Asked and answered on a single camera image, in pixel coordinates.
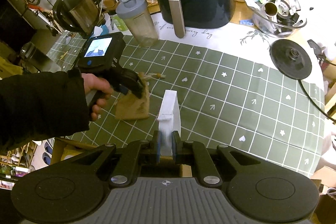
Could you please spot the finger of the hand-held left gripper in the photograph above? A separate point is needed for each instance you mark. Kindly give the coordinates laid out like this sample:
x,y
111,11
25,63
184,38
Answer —
x,y
137,87

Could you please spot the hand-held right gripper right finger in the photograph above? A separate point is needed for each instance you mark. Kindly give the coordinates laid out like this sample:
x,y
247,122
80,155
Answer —
x,y
175,146

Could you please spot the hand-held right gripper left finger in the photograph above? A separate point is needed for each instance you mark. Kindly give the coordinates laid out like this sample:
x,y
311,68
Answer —
x,y
156,146

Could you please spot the white soft pack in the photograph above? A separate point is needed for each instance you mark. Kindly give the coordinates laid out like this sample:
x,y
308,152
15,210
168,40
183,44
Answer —
x,y
169,113

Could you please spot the person's left hand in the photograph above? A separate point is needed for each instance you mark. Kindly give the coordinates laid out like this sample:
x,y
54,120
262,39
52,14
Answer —
x,y
95,83

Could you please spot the blue white tissue pack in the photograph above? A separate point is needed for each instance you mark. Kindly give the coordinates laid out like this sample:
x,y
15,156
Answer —
x,y
101,29

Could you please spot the grey lid shaker bottle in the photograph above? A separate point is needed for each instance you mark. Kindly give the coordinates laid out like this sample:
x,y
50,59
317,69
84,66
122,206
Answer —
x,y
141,24

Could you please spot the black electric kettle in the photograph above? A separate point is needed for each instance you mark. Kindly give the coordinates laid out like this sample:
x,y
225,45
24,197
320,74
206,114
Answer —
x,y
76,11

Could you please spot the green checkered tablecloth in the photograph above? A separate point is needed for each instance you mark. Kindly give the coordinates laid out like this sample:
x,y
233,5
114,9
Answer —
x,y
236,98

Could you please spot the black tumbler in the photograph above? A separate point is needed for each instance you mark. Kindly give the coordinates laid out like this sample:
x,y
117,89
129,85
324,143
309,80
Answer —
x,y
31,54

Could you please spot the blue slipper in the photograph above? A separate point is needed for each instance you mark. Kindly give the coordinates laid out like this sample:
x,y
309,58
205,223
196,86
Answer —
x,y
48,146
46,159

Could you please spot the small blue card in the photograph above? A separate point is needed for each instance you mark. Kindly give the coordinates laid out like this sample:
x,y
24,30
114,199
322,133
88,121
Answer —
x,y
246,22

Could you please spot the black kettle base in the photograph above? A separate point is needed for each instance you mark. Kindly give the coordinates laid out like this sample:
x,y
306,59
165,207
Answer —
x,y
283,61

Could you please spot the wooden shelf rack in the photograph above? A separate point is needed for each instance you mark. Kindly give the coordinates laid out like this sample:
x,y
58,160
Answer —
x,y
15,161

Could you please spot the glass bowl with clutter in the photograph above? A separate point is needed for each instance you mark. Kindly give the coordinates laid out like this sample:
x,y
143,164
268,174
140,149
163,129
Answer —
x,y
275,27

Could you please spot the small brown carton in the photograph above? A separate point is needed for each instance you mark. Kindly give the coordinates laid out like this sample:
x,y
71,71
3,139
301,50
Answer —
x,y
324,175

